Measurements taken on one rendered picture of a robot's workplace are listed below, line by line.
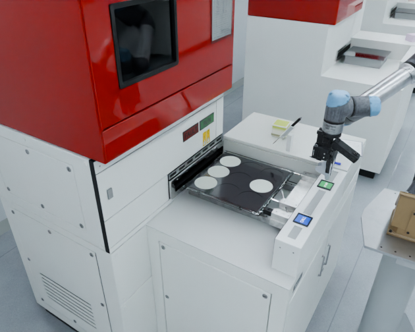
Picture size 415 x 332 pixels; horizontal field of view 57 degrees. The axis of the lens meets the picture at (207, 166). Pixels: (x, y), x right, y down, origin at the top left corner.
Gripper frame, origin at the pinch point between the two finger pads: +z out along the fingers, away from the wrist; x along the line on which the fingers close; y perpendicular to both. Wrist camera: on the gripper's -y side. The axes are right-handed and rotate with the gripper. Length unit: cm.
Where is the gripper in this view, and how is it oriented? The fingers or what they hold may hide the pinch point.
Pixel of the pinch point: (328, 177)
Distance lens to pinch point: 161.8
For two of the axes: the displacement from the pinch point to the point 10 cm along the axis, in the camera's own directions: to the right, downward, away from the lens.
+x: -5.4, 4.4, -7.2
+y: -8.4, -2.8, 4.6
